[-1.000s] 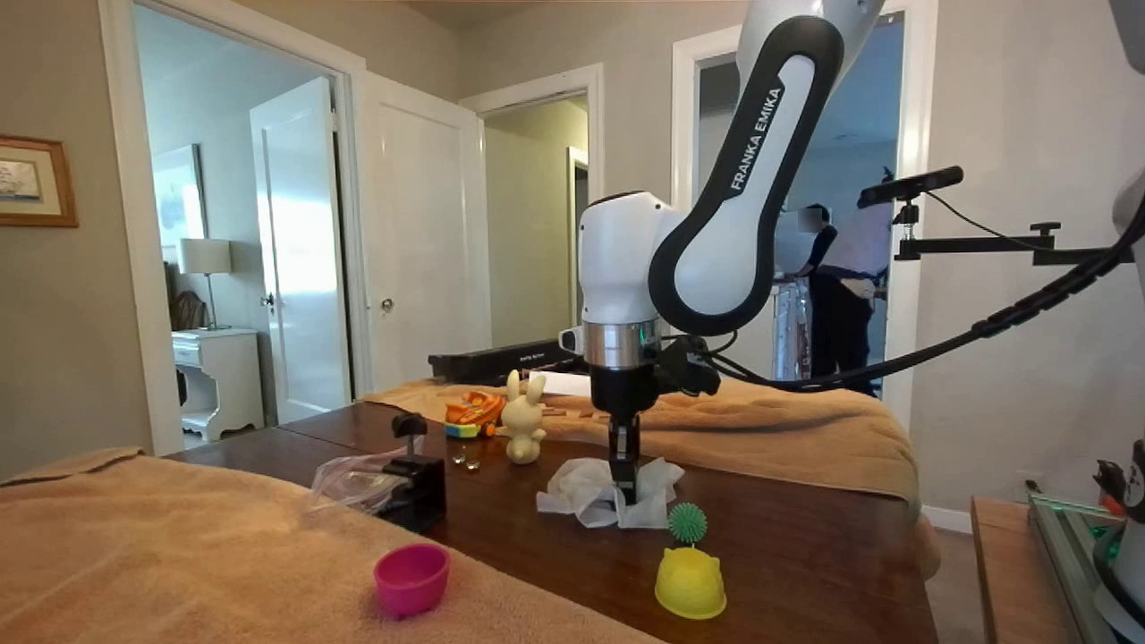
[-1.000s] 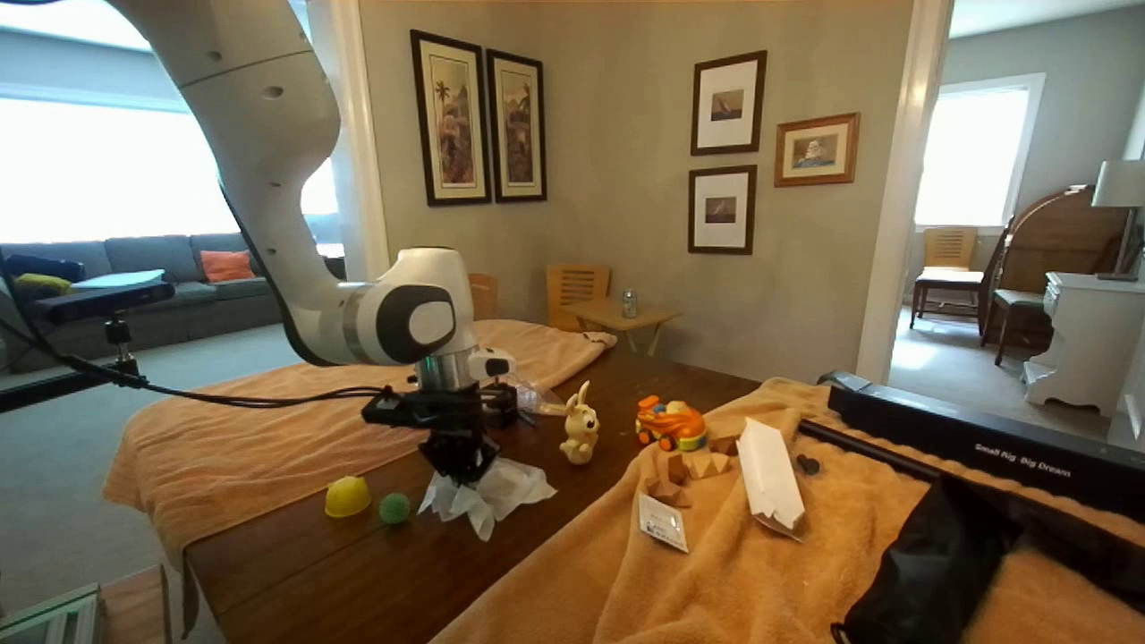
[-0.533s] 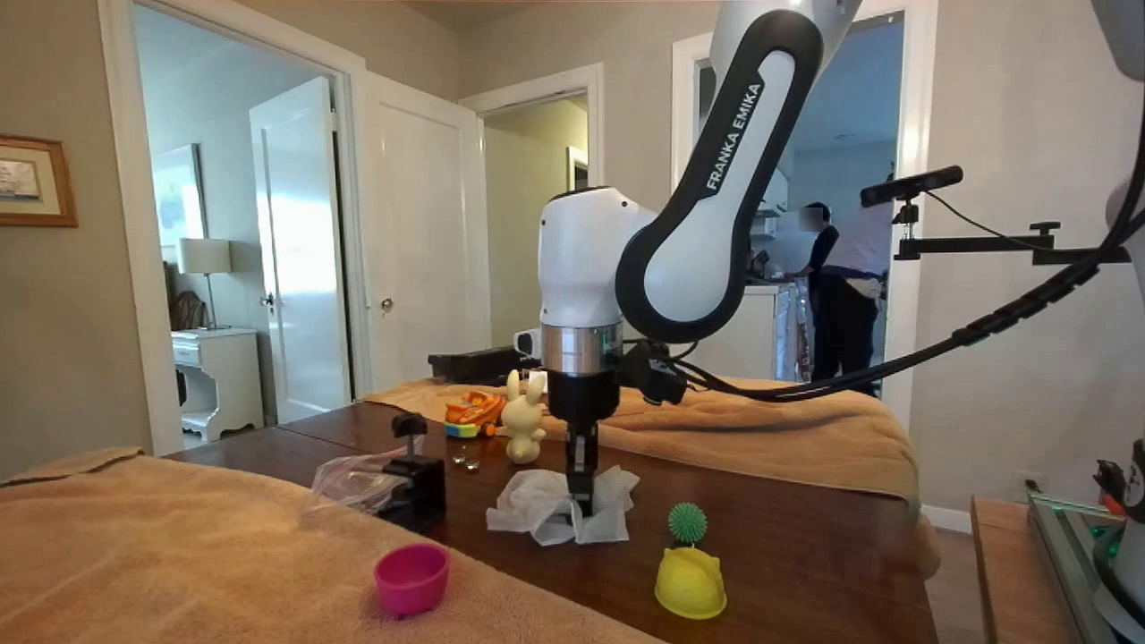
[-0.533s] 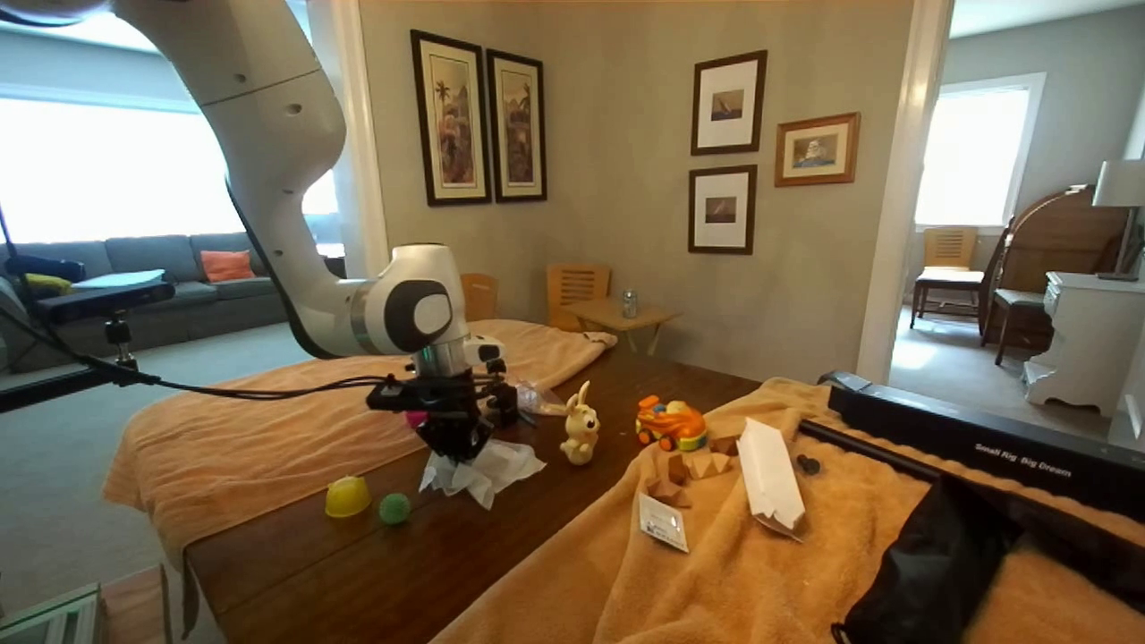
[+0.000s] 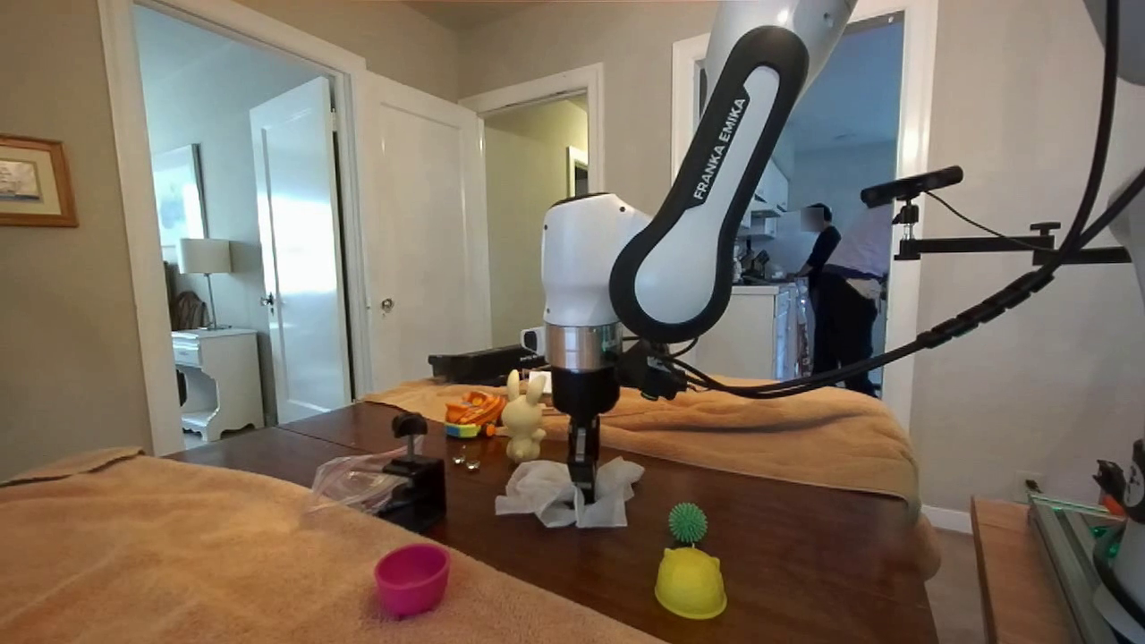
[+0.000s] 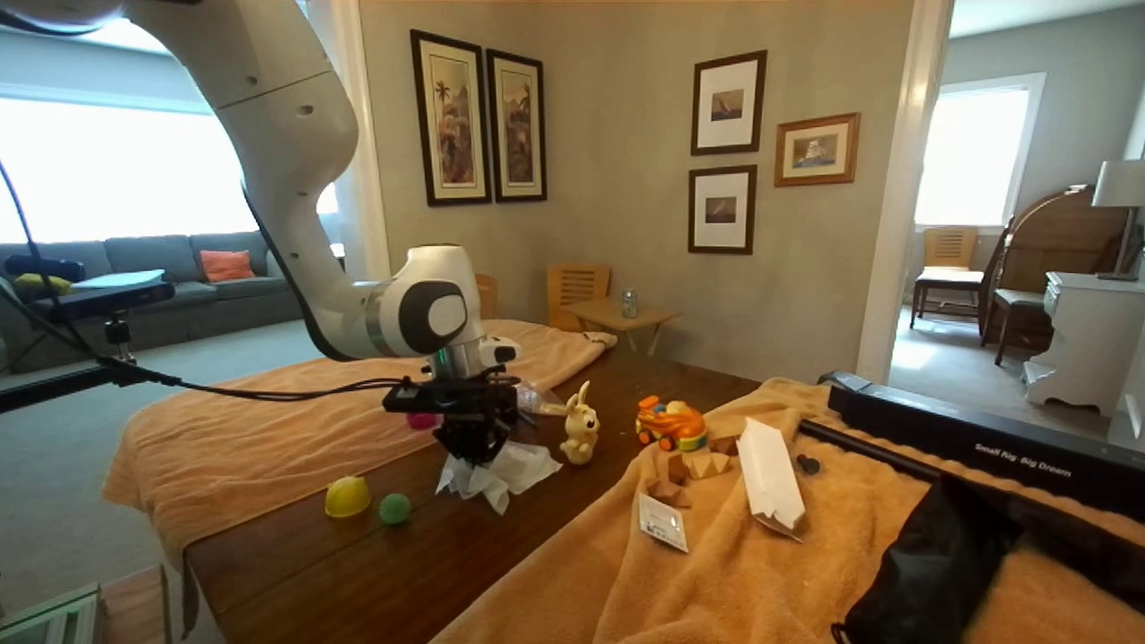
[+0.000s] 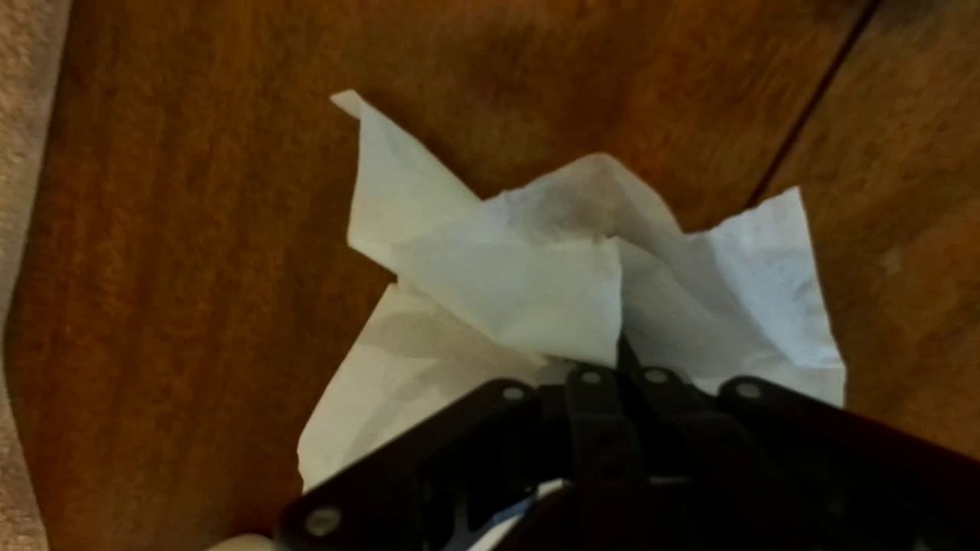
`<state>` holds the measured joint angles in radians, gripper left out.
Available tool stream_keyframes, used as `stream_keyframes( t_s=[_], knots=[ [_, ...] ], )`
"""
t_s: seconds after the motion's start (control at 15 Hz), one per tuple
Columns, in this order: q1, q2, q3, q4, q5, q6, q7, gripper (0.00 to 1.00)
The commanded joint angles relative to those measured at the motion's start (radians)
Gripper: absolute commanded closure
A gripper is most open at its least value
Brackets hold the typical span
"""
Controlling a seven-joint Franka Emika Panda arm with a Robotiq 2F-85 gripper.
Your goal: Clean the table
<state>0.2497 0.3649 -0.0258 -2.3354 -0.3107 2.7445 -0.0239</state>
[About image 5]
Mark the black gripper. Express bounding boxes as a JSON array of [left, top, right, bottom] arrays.
[[548, 364, 625, 508]]

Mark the white tissue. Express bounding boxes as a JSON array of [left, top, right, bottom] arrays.
[[492, 453, 647, 533]]

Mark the grey robot base tray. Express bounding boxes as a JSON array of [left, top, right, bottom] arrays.
[[1019, 436, 1145, 644]]

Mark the cream bunny figurine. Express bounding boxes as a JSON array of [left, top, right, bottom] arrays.
[[494, 364, 550, 468]]

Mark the green spiky ball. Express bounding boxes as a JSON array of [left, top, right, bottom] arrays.
[[666, 500, 711, 548]]

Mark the orange toy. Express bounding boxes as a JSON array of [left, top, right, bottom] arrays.
[[445, 388, 508, 444]]

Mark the long black case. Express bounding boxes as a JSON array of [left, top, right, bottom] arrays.
[[427, 339, 548, 388]]

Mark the yellow plastic cup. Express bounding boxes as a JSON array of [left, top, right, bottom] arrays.
[[653, 543, 734, 625]]

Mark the black box with clamp knob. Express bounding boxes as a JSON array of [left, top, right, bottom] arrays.
[[380, 413, 450, 530]]

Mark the tan towel under black bag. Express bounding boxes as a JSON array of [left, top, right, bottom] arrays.
[[365, 374, 944, 580]]

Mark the pink plastic cup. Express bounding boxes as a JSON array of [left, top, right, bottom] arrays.
[[374, 542, 456, 624]]

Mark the white kitchen counter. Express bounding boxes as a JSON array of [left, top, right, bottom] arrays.
[[702, 278, 786, 384]]

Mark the clear plastic bag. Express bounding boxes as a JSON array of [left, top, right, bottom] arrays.
[[308, 448, 412, 518]]

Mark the white door with round knob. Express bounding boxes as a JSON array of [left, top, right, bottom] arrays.
[[358, 72, 494, 395]]

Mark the person in lavender vest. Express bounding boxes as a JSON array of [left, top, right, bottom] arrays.
[[779, 202, 894, 397]]

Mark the white panel door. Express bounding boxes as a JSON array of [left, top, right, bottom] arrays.
[[248, 77, 358, 428]]

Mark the white nightstand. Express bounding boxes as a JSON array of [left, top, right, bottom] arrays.
[[169, 327, 270, 448]]

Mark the white table lamp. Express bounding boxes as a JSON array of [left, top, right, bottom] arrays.
[[180, 238, 240, 332]]

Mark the wooden side table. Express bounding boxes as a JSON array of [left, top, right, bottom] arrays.
[[970, 494, 1083, 644]]

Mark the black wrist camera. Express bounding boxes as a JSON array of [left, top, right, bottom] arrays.
[[616, 344, 695, 403]]

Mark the black camera on stand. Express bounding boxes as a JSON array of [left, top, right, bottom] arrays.
[[860, 160, 970, 208]]

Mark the framed wall picture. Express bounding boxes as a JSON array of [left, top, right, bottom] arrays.
[[0, 129, 83, 234]]

